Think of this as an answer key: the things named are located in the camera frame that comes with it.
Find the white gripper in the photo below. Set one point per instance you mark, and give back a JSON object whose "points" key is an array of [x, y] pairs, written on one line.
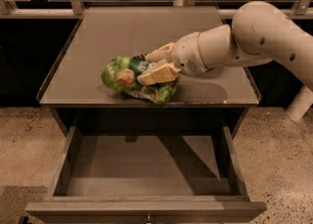
{"points": [[186, 53]]}

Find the green rice chip bag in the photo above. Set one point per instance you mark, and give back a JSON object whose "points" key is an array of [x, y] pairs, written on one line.
{"points": [[121, 75]]}

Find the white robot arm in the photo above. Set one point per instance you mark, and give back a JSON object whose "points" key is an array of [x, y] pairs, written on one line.
{"points": [[259, 33]]}

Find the grey cabinet counter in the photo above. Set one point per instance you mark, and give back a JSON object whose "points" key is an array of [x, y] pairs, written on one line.
{"points": [[73, 88]]}

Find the grey open top drawer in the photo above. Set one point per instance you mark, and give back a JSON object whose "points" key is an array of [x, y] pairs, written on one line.
{"points": [[147, 178]]}

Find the white cylindrical post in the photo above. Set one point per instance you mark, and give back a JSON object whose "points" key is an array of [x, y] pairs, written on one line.
{"points": [[300, 104]]}

